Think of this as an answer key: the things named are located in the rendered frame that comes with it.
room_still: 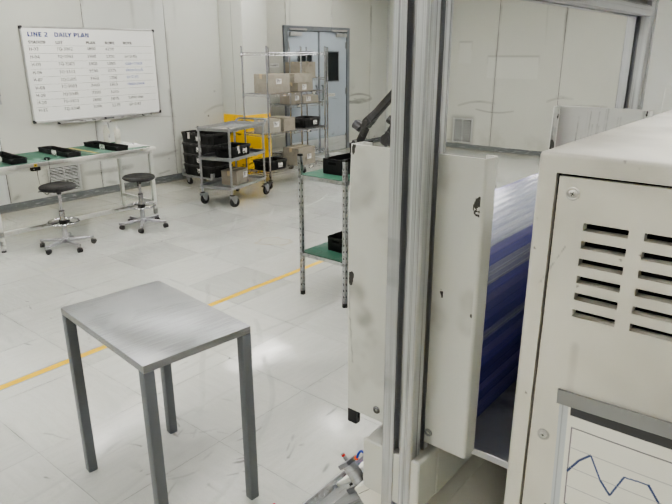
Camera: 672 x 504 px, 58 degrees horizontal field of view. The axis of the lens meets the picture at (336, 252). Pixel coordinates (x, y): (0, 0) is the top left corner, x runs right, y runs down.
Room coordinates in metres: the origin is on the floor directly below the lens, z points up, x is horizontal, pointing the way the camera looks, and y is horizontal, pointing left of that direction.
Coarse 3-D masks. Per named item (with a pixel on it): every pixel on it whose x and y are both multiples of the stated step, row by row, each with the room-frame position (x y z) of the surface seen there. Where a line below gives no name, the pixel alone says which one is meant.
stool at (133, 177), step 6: (132, 174) 6.37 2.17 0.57; (138, 174) 6.38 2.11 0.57; (144, 174) 6.38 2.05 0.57; (150, 174) 6.38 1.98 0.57; (126, 180) 6.19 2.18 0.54; (132, 180) 6.16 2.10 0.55; (138, 180) 6.17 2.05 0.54; (144, 180) 6.20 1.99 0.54; (150, 180) 6.27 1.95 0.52; (138, 186) 6.32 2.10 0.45; (138, 198) 6.32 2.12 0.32; (132, 204) 6.39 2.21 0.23; (138, 204) 6.31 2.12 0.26; (144, 204) 6.32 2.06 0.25; (144, 210) 6.33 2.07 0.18; (132, 216) 6.45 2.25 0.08; (144, 216) 6.32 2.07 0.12; (150, 216) 6.42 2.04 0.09; (156, 216) 6.51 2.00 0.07; (120, 222) 6.21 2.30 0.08; (126, 222) 6.22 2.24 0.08; (132, 222) 6.25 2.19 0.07; (144, 222) 6.23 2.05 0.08; (120, 228) 6.20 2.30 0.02
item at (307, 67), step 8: (288, 64) 10.14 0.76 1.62; (296, 64) 10.04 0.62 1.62; (304, 64) 10.10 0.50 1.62; (312, 64) 10.26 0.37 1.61; (288, 72) 10.14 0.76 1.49; (296, 72) 10.04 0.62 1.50; (304, 72) 10.10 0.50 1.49; (312, 72) 10.26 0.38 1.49; (280, 96) 9.98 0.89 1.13; (288, 96) 9.89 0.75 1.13; (296, 96) 9.98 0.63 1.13; (304, 96) 10.14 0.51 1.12; (312, 96) 10.28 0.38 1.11
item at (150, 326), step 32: (160, 288) 2.51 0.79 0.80; (64, 320) 2.28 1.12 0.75; (96, 320) 2.17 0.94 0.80; (128, 320) 2.17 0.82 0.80; (160, 320) 2.17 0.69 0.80; (192, 320) 2.17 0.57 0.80; (224, 320) 2.17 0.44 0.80; (128, 352) 1.90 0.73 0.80; (160, 352) 1.90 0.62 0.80; (192, 352) 1.94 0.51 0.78; (160, 448) 1.83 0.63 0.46; (256, 448) 2.12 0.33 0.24; (160, 480) 1.82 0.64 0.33; (256, 480) 2.11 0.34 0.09
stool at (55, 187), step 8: (48, 184) 5.61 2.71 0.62; (56, 184) 5.62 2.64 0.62; (64, 184) 5.61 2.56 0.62; (72, 184) 5.61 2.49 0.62; (48, 192) 5.45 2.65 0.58; (56, 192) 5.46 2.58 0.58; (64, 216) 5.59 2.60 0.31; (48, 224) 5.48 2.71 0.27; (64, 224) 5.48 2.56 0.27; (72, 224) 5.52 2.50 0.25; (64, 232) 5.58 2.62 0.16; (40, 240) 5.60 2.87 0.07; (48, 240) 5.59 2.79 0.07; (56, 240) 5.59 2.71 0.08; (64, 240) 5.56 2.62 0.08; (72, 240) 5.54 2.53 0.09; (96, 240) 5.74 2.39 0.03; (48, 248) 5.38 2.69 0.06; (80, 248) 5.43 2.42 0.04
